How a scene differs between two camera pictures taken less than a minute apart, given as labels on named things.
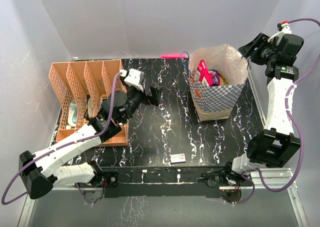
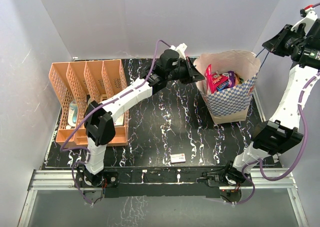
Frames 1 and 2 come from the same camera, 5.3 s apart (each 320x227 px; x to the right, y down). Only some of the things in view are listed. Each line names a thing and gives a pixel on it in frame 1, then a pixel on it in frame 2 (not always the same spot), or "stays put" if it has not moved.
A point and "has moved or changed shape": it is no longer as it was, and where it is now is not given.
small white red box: [177, 158] stays put
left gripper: [147, 100] to [191, 72]
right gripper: [249, 50] to [274, 44]
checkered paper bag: [214, 103] has moved or changed shape
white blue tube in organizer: [73, 114] stays put
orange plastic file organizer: [78, 88] stays put
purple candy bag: [215, 79] to [232, 80]
